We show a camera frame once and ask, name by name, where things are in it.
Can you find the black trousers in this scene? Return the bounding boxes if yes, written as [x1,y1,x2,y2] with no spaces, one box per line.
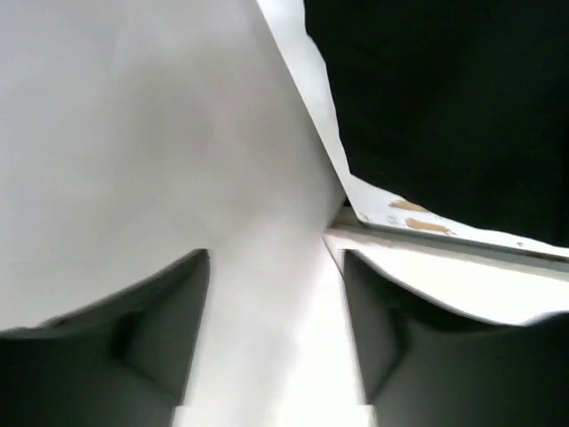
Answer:
[304,1,568,246]

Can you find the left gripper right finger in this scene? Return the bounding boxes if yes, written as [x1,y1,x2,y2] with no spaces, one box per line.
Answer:
[343,250,568,426]

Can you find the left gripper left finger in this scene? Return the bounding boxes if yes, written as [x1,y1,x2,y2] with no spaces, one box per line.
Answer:
[1,249,210,427]

